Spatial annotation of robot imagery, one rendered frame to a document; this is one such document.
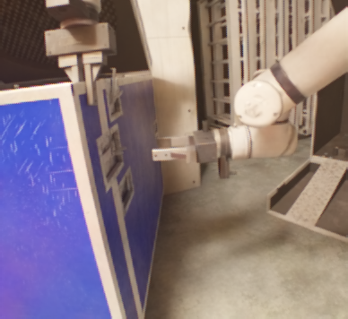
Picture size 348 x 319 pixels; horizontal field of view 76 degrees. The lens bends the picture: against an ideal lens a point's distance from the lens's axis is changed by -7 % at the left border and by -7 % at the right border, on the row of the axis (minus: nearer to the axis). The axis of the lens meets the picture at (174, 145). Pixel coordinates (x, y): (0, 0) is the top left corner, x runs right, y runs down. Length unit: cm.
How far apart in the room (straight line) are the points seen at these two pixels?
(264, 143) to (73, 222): 46
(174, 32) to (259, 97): 147
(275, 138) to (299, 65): 22
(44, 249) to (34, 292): 15
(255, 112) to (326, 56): 14
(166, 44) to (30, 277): 158
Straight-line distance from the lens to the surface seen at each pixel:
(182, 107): 187
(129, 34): 138
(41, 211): 57
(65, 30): 53
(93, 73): 51
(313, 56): 45
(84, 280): 65
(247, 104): 44
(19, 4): 145
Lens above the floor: 96
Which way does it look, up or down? 17 degrees down
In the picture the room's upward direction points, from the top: 5 degrees counter-clockwise
